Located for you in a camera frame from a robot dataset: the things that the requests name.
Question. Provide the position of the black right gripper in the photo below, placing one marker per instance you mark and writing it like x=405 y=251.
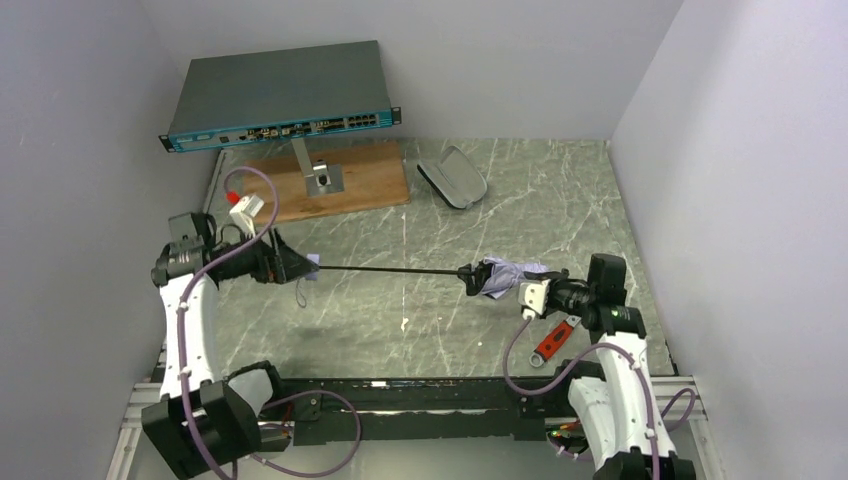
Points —
x=549 y=288

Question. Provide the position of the grey network switch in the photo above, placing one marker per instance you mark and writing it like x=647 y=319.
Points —
x=258 y=97

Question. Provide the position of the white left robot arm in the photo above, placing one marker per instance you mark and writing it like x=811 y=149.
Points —
x=202 y=418

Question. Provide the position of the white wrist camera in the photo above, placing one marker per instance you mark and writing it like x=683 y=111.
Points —
x=244 y=211
x=532 y=298

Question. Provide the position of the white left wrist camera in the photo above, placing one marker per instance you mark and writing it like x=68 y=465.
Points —
x=244 y=211

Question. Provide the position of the wooden base board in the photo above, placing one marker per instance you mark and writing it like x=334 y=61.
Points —
x=374 y=177

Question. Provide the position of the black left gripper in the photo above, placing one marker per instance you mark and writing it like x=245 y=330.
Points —
x=272 y=259

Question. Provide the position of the metal stand bracket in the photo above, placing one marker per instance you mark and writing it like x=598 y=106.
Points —
x=320 y=177

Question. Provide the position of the lilac folding umbrella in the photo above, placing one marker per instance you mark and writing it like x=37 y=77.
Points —
x=491 y=277

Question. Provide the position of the red handled adjustable wrench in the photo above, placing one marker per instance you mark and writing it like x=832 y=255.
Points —
x=553 y=341

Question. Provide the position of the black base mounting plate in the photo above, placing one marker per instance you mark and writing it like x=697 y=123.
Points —
x=335 y=410

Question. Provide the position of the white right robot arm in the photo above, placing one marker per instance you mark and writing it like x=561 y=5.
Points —
x=620 y=417

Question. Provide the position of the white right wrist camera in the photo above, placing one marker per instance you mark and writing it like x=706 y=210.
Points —
x=532 y=298

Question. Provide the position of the aluminium rail frame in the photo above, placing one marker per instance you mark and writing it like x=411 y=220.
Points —
x=678 y=396

